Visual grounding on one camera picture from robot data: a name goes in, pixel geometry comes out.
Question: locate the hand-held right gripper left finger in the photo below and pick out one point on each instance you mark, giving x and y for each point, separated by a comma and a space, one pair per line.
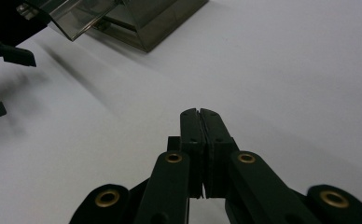
194, 140

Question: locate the smoky transparent drawer organizer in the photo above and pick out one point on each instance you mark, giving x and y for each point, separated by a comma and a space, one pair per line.
160, 21

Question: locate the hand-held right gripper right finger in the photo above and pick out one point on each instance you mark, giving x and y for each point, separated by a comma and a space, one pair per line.
216, 140

